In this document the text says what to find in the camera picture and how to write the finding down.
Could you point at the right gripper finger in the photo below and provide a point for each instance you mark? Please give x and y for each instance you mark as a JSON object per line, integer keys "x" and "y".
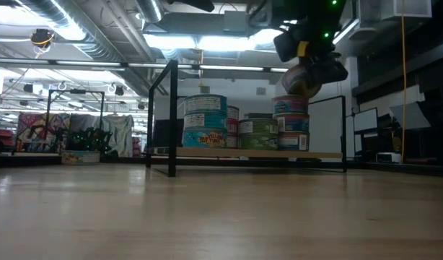
{"x": 331, "y": 72}

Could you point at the gold-lid Wild Planet can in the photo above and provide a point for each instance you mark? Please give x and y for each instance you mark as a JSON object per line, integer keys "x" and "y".
{"x": 290, "y": 105}
{"x": 293, "y": 123}
{"x": 297, "y": 83}
{"x": 293, "y": 141}

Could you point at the silver-lid green-label can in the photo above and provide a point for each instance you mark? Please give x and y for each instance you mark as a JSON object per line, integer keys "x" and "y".
{"x": 257, "y": 142}
{"x": 257, "y": 126}

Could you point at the silver-lid red-label can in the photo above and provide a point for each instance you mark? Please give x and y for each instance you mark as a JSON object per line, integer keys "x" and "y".
{"x": 233, "y": 112}
{"x": 231, "y": 142}
{"x": 232, "y": 127}

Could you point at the silver-lid teal tuna can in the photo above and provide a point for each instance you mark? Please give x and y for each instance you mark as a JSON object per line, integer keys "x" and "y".
{"x": 204, "y": 138}
{"x": 81, "y": 157}

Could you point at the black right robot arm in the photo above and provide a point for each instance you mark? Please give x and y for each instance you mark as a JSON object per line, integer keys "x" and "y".
{"x": 308, "y": 11}

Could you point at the white monitor screen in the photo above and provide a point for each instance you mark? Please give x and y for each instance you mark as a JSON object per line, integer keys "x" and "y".
{"x": 366, "y": 119}

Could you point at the small white box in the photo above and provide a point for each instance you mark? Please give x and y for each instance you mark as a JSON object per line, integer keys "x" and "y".
{"x": 387, "y": 157}

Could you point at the white hanging cloth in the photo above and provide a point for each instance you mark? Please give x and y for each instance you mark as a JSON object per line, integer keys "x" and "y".
{"x": 117, "y": 133}

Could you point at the long ceiling light tube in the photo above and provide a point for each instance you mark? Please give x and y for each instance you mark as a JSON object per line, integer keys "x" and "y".
{"x": 88, "y": 63}

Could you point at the black yellow ceiling reel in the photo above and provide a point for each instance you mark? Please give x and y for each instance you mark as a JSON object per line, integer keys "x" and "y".
{"x": 41, "y": 38}

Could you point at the colourful patterned cloth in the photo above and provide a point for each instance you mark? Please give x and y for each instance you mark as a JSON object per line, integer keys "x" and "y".
{"x": 41, "y": 126}

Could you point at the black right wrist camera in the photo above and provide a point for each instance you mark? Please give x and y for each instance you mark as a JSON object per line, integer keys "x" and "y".
{"x": 284, "y": 47}

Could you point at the round metal ceiling duct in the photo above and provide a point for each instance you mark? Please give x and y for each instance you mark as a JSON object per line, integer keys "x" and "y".
{"x": 149, "y": 9}

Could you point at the large ribbed ceiling duct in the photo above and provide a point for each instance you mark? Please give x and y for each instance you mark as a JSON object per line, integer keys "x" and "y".
{"x": 99, "y": 50}

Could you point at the black stand frame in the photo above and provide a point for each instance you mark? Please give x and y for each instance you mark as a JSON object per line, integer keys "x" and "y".
{"x": 77, "y": 91}

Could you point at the black table frame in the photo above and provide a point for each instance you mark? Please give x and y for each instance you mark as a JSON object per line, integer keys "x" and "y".
{"x": 26, "y": 160}

